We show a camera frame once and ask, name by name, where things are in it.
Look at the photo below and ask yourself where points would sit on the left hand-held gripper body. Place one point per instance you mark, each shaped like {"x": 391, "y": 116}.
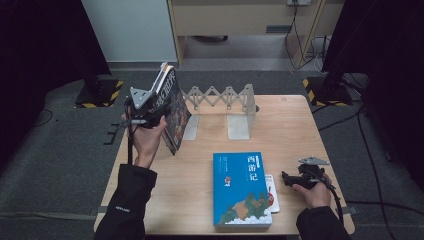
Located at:
{"x": 140, "y": 100}

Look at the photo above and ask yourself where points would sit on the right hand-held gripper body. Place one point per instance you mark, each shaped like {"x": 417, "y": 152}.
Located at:
{"x": 311, "y": 176}

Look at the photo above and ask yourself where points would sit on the dark illustrated magazine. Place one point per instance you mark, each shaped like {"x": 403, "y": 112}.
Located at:
{"x": 176, "y": 113}

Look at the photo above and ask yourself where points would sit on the blue book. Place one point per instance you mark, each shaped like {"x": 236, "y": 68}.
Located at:
{"x": 240, "y": 190}

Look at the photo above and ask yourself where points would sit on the expandable metal bookend rack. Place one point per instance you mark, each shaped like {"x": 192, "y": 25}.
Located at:
{"x": 238, "y": 126}

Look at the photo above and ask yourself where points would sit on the person's right hand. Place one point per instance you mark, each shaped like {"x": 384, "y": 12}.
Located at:
{"x": 318, "y": 198}

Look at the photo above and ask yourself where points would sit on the person's left hand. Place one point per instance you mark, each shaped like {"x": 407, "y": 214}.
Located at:
{"x": 146, "y": 143}

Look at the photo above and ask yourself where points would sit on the white caterpillar picture book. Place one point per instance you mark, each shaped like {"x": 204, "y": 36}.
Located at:
{"x": 272, "y": 193}

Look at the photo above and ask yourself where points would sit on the black yellow-striped stand base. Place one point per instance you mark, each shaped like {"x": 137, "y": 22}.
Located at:
{"x": 328, "y": 93}
{"x": 100, "y": 95}

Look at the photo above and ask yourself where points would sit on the black floor tape mark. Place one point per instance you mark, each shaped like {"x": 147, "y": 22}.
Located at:
{"x": 111, "y": 133}

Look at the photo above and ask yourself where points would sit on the short grey tape strip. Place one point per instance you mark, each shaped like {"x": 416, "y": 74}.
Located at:
{"x": 350, "y": 210}

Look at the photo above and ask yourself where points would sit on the white cabinet panel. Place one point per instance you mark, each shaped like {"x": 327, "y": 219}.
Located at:
{"x": 133, "y": 30}

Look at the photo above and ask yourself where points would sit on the black curtain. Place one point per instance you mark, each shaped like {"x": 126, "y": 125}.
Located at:
{"x": 40, "y": 66}
{"x": 390, "y": 66}

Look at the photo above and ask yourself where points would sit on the light wooden desk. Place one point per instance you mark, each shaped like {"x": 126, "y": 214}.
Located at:
{"x": 233, "y": 20}

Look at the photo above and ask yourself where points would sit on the long grey tape strip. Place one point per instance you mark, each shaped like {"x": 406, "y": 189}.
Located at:
{"x": 50, "y": 215}

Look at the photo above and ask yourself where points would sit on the white power strip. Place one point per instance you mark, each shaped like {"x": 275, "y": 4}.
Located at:
{"x": 298, "y": 2}

